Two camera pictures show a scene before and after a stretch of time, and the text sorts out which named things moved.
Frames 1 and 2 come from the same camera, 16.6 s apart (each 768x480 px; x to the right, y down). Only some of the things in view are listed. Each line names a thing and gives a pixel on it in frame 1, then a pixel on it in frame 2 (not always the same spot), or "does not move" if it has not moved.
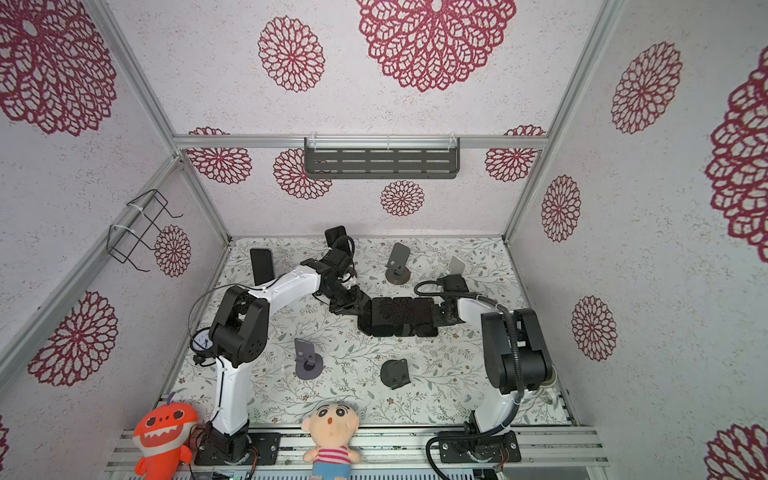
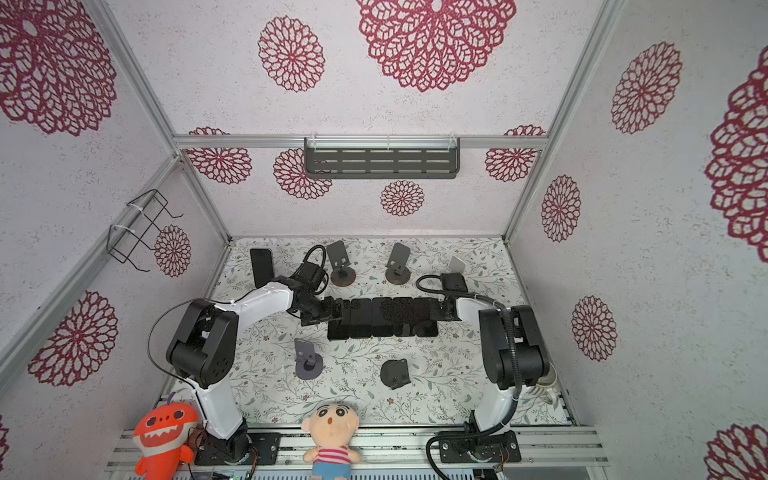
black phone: x=262 y=265 does not move
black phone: x=403 y=317 does not move
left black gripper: x=355 y=304 to x=308 y=320
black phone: x=423 y=317 does not move
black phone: x=382 y=317 does not move
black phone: x=332 y=234 to x=339 y=324
